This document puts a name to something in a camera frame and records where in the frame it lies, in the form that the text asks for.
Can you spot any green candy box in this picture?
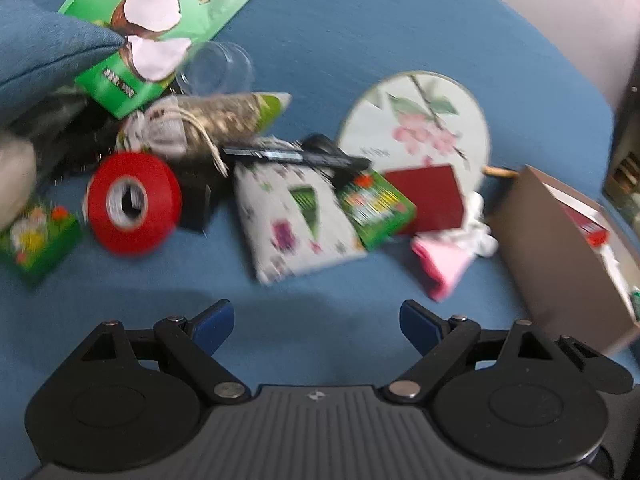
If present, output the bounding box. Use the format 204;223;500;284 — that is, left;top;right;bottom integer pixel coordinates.
337;171;416;252

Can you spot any floral white pouch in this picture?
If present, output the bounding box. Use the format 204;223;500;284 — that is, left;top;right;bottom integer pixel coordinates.
233;164;367;285

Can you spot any black marker pen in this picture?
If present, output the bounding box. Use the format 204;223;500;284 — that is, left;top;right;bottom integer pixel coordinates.
219;133;371;172

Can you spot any pink cloth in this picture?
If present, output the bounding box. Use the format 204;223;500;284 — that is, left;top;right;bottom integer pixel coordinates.
411;236;476;302

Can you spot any white crumpled cloth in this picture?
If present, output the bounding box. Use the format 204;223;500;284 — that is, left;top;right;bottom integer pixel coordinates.
450;192;499;258

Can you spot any dark red booklet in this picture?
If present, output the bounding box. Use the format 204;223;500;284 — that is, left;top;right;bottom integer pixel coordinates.
383;165;465;235

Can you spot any red tape roll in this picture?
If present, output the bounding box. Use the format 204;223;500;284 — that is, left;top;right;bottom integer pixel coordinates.
84;152;182;257

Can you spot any cardboard storage box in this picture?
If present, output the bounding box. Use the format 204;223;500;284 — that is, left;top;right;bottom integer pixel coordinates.
489;166;639;356

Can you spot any red box in storage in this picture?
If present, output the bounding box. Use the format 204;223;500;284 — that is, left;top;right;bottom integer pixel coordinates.
561;203;608;249

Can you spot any green floral box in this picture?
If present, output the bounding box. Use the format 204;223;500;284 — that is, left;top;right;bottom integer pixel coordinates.
1;200;82;286

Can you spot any round floral fan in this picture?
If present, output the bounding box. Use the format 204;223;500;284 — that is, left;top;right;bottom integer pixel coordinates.
337;70;518;195

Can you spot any clear plastic cup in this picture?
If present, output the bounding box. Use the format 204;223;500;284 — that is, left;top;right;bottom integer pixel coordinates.
176;41;255;96

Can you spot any blue cushion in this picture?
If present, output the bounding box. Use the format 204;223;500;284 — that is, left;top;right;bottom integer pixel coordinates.
1;0;124;126

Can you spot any green coconut snack bag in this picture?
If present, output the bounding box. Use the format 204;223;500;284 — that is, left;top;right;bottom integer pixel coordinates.
60;0;248;118

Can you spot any grey drawstring pouch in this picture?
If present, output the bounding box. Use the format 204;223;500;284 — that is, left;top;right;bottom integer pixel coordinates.
116;92;292;177

